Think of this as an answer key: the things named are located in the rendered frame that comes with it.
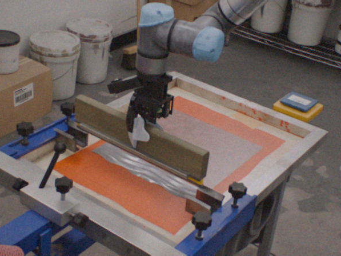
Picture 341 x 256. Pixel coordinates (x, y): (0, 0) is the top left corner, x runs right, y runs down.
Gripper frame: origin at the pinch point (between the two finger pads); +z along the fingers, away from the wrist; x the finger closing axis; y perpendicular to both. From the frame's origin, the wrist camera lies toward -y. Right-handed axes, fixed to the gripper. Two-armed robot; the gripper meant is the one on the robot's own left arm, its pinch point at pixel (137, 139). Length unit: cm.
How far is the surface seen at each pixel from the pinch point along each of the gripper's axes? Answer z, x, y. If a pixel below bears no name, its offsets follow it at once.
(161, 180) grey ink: 12.9, 5.2, 5.4
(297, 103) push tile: 12, 74, 12
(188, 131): 13.5, 32.9, -4.7
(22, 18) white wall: 62, 147, -200
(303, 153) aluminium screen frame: 10, 42, 29
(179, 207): 13.6, -0.4, 14.9
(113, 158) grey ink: 12.9, 4.5, -10.7
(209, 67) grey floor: 109, 271, -132
